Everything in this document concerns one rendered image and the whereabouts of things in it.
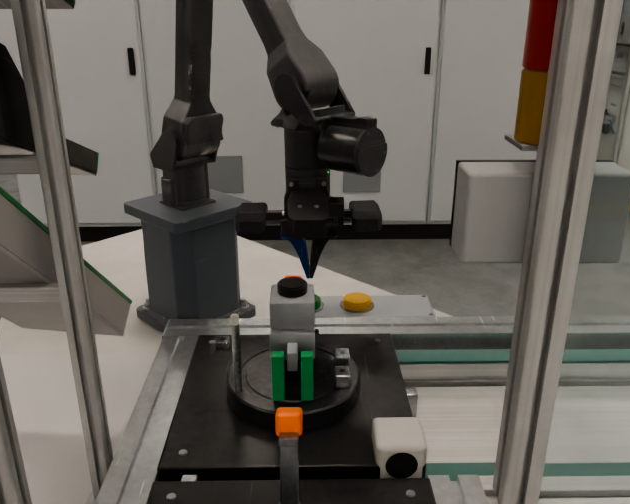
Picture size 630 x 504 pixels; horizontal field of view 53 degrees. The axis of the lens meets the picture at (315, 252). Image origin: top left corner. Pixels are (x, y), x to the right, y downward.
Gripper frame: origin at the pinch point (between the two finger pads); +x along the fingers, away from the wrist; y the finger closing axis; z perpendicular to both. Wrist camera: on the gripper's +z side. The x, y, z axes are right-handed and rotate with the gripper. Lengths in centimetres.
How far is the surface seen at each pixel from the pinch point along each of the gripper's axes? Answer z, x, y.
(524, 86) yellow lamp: 33.6, -25.4, 15.0
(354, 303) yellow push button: 1.3, 6.9, 6.0
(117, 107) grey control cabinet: -276, 20, -103
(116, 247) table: -49, 17, -41
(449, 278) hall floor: -222, 103, 74
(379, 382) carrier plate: 20.0, 7.3, 7.2
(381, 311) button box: 1.4, 8.2, 9.7
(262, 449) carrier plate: 30.6, 7.2, -4.8
